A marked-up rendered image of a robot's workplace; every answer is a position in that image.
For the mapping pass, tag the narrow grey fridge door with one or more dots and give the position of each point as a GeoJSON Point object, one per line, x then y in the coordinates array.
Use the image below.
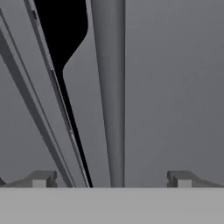
{"type": "Point", "coordinates": [39, 62]}

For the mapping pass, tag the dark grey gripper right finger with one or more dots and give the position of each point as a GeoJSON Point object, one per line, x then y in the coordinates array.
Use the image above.
{"type": "Point", "coordinates": [183, 177]}

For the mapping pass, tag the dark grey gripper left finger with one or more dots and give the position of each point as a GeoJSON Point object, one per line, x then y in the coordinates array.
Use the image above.
{"type": "Point", "coordinates": [40, 177]}

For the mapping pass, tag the wide grey fridge door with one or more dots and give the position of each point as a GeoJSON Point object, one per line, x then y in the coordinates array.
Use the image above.
{"type": "Point", "coordinates": [175, 87]}

